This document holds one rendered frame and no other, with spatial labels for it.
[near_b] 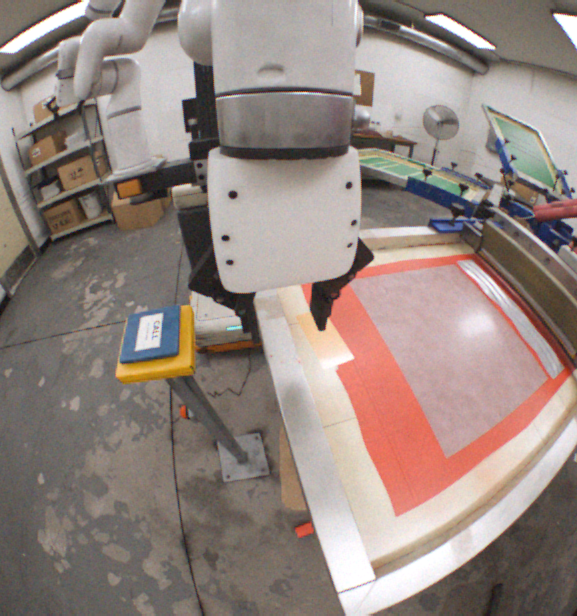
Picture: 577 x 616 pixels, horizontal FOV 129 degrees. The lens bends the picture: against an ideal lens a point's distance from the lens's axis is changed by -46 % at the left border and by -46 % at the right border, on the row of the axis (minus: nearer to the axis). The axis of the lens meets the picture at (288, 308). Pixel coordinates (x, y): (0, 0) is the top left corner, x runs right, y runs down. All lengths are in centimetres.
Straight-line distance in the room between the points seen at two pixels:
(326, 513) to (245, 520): 102
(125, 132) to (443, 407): 83
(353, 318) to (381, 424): 18
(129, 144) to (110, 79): 18
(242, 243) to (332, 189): 6
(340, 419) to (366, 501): 11
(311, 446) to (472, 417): 23
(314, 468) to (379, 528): 11
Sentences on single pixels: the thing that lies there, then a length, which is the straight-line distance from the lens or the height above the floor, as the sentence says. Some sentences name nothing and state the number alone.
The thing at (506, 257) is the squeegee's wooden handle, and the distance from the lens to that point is 69.
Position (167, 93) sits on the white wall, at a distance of 402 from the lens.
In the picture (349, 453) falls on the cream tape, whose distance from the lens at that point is 31.
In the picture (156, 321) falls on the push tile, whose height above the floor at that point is 97.
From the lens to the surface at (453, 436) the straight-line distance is 37.
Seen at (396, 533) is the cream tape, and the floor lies 96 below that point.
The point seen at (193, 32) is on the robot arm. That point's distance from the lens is 22.
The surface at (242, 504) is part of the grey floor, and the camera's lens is 127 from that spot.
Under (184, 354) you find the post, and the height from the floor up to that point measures 95.
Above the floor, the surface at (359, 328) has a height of 96.
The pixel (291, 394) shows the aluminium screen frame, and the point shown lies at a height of 99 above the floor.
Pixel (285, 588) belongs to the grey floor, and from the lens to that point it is 132.
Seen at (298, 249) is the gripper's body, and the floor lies 116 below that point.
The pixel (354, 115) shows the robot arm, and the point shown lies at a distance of 16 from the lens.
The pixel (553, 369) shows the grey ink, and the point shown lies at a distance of 61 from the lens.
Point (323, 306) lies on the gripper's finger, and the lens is 22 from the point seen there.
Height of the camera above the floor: 125
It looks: 46 degrees down
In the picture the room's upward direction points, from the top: straight up
